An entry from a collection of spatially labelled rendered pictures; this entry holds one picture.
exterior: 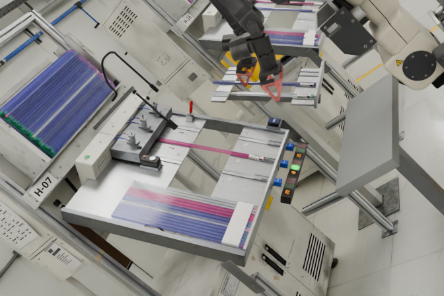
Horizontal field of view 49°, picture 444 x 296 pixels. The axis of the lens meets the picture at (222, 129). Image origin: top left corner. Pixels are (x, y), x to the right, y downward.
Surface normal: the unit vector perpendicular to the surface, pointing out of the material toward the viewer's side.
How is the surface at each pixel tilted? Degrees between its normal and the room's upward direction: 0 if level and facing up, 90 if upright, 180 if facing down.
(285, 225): 90
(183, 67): 90
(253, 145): 47
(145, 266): 90
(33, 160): 90
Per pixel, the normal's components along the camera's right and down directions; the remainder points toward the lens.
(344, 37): -0.16, 0.47
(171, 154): -0.04, -0.79
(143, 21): -0.32, 0.60
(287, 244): 0.61, -0.47
